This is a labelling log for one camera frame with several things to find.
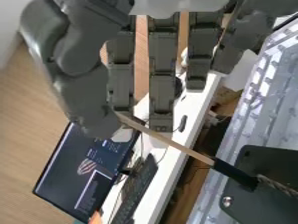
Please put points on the computer monitor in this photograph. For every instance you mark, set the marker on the computer monitor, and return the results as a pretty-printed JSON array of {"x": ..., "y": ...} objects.
[{"x": 71, "y": 166}]

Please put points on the dark computer mouse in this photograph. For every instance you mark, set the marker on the dark computer mouse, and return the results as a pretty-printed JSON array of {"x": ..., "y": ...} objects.
[{"x": 183, "y": 123}]

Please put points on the grey five-finger robot hand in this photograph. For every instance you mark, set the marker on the grey five-finger robot hand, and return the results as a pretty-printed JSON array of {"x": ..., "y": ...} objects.
[{"x": 80, "y": 50}]

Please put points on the white desk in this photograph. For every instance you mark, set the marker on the white desk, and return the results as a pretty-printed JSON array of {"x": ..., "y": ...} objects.
[{"x": 195, "y": 110}]

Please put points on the black plate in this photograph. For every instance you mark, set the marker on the black plate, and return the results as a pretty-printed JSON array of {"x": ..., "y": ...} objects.
[{"x": 270, "y": 206}]

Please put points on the black keyboard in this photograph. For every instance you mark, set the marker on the black keyboard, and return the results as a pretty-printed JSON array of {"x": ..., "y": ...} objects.
[{"x": 135, "y": 186}]

